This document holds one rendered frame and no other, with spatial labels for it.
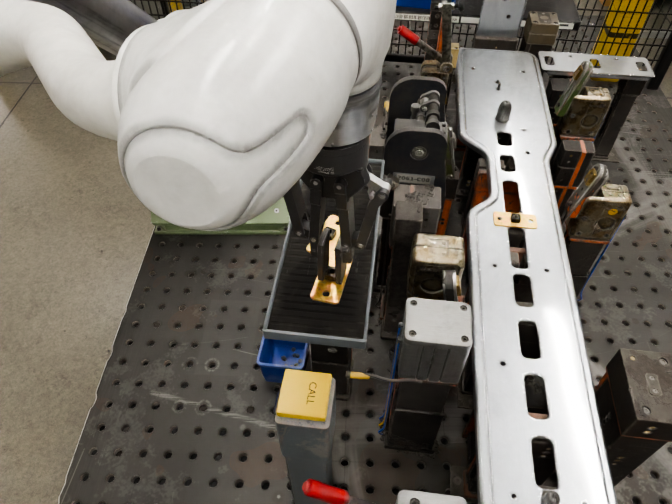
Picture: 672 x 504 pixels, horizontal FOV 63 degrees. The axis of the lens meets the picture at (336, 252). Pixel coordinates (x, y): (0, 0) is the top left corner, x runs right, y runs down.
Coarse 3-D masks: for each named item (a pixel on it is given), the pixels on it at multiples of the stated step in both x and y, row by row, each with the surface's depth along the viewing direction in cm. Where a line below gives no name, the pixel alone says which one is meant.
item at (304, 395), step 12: (288, 372) 68; (300, 372) 68; (312, 372) 68; (288, 384) 67; (300, 384) 67; (312, 384) 67; (324, 384) 67; (288, 396) 66; (300, 396) 66; (312, 396) 66; (324, 396) 66; (288, 408) 65; (300, 408) 65; (312, 408) 65; (324, 408) 65; (324, 420) 65
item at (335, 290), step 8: (328, 272) 71; (320, 280) 71; (328, 280) 71; (344, 280) 71; (320, 288) 70; (328, 288) 70; (336, 288) 70; (312, 296) 69; (320, 296) 69; (328, 296) 69; (336, 296) 69
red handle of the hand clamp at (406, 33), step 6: (402, 30) 128; (408, 30) 129; (402, 36) 130; (408, 36) 129; (414, 36) 129; (414, 42) 130; (420, 42) 130; (426, 48) 131; (432, 48) 132; (432, 54) 132; (438, 54) 132; (438, 60) 133
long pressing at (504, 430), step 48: (480, 96) 136; (528, 96) 136; (480, 144) 123; (528, 144) 123; (528, 192) 113; (480, 240) 104; (528, 240) 104; (480, 288) 97; (480, 336) 90; (576, 336) 90; (480, 384) 84; (576, 384) 85; (480, 432) 79; (528, 432) 80; (576, 432) 80; (480, 480) 75; (528, 480) 75; (576, 480) 75
